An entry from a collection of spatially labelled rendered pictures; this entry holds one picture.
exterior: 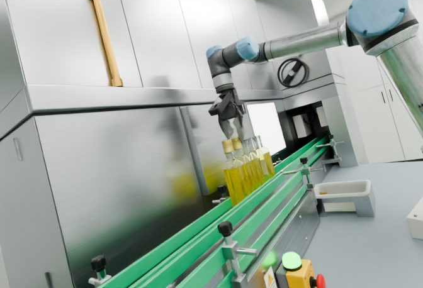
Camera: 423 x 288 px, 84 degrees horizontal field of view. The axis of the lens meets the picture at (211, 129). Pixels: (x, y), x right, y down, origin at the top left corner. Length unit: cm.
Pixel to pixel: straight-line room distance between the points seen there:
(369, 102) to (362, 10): 389
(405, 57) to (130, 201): 77
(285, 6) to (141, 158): 160
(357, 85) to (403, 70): 387
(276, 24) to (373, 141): 310
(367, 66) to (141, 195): 423
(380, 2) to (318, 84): 119
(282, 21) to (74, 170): 172
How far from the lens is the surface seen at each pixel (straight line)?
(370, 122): 459
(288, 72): 191
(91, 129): 69
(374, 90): 457
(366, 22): 70
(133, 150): 74
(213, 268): 52
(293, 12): 199
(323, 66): 186
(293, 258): 68
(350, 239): 96
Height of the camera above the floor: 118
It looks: 2 degrees up
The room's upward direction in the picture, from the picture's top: 15 degrees counter-clockwise
